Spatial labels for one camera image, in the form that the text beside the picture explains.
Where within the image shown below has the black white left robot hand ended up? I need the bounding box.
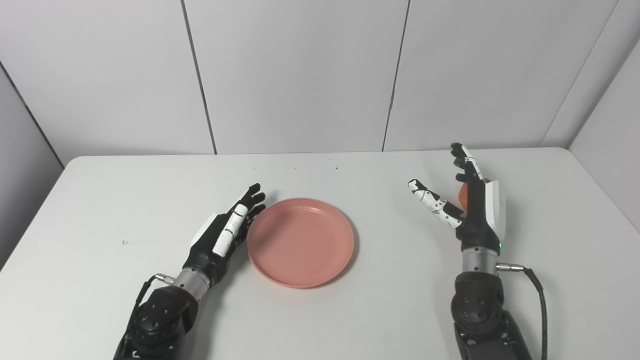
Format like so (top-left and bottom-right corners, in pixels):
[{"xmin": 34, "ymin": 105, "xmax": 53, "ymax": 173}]
[{"xmin": 182, "ymin": 182, "xmax": 267, "ymax": 288}]

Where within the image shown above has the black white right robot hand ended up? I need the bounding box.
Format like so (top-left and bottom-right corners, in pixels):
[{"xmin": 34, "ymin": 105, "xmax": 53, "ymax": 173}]
[{"xmin": 407, "ymin": 142, "xmax": 507, "ymax": 255}]

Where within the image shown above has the red yellow apple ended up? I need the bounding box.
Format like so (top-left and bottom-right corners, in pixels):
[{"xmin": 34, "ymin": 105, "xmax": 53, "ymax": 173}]
[{"xmin": 457, "ymin": 178, "xmax": 493, "ymax": 210}]

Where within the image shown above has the pink round plate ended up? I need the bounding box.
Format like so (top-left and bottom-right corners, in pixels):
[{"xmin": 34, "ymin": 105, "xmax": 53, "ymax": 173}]
[{"xmin": 246, "ymin": 197, "xmax": 355, "ymax": 289}]

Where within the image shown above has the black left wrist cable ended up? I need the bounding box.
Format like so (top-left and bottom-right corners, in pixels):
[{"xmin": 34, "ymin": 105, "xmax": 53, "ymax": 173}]
[{"xmin": 127, "ymin": 273, "xmax": 176, "ymax": 351}]

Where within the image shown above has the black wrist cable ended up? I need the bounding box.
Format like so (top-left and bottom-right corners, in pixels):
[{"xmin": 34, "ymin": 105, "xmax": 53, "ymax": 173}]
[
  {"xmin": 127, "ymin": 273, "xmax": 176, "ymax": 351},
  {"xmin": 496, "ymin": 262, "xmax": 550, "ymax": 360}
]

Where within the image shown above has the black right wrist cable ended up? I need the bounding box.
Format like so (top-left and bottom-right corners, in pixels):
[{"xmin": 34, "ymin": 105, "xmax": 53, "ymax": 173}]
[{"xmin": 496, "ymin": 262, "xmax": 550, "ymax": 360}]

